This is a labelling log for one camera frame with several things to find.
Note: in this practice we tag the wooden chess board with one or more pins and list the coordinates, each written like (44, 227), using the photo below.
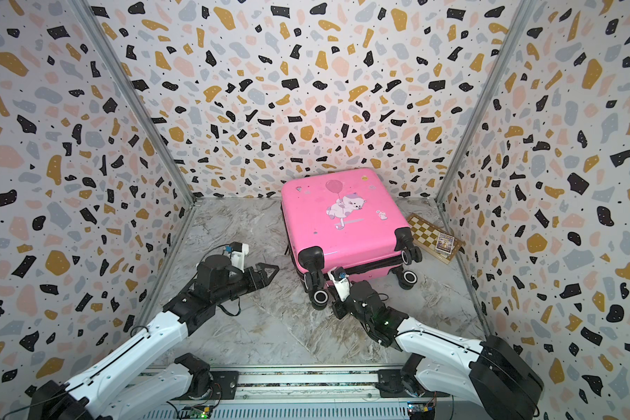
(425, 235)

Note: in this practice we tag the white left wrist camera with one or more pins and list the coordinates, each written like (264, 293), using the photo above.
(237, 253)

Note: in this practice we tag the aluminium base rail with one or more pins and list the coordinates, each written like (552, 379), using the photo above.
(309, 392)

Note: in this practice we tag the small card box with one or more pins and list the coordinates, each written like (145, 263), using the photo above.
(445, 244)

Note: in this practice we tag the right aluminium corner post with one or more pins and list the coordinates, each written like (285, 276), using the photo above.
(519, 21)

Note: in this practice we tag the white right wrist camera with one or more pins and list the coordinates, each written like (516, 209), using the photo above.
(341, 283)

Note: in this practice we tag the pink hard-shell kids suitcase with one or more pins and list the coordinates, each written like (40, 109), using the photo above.
(348, 221)

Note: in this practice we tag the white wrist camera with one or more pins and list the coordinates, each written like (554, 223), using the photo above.
(341, 283)
(237, 253)

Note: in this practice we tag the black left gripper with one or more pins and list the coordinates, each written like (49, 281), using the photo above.
(262, 281)

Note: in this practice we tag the aluminium corner post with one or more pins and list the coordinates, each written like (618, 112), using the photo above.
(519, 21)
(85, 16)

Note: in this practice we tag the left aluminium corner post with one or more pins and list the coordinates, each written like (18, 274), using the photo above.
(85, 16)

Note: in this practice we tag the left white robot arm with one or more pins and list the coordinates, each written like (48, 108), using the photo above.
(106, 390)

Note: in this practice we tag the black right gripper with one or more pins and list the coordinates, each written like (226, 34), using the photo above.
(338, 309)

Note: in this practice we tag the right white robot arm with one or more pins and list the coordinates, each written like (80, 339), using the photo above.
(489, 373)

